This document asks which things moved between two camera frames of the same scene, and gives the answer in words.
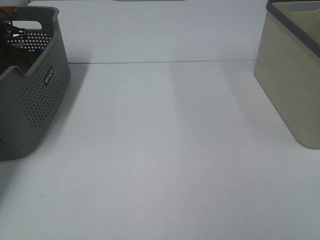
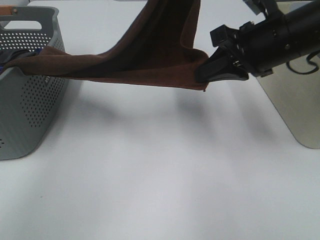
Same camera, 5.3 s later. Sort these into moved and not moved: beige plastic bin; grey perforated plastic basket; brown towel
Moved: brown towel
Not moved: beige plastic bin; grey perforated plastic basket
